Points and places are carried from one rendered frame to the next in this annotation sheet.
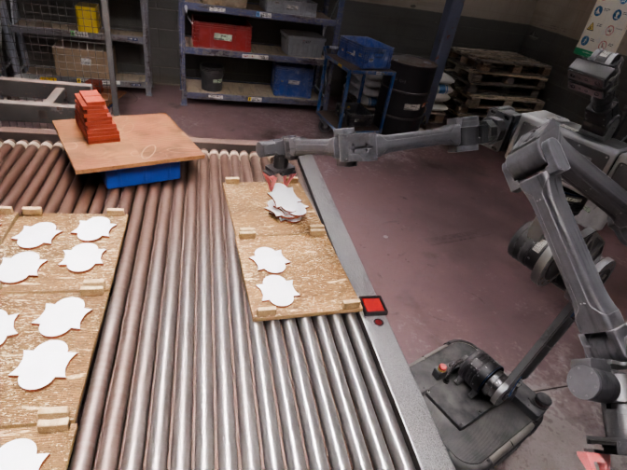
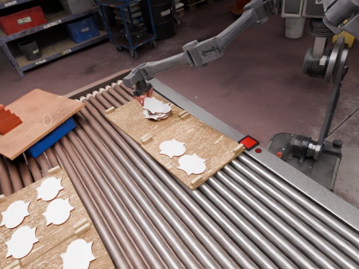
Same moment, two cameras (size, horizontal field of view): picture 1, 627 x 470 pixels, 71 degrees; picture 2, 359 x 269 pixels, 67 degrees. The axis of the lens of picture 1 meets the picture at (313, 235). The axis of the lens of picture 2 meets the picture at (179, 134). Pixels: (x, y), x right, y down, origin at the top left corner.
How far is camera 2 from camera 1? 34 cm
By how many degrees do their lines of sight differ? 11
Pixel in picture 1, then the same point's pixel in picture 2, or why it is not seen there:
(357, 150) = (208, 54)
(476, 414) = (310, 169)
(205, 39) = (13, 27)
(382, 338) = (267, 158)
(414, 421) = (320, 196)
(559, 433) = (346, 155)
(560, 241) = not seen: outside the picture
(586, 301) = not seen: outside the picture
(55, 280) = (52, 236)
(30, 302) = (48, 260)
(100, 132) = (7, 124)
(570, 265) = not seen: outside the picture
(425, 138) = (241, 26)
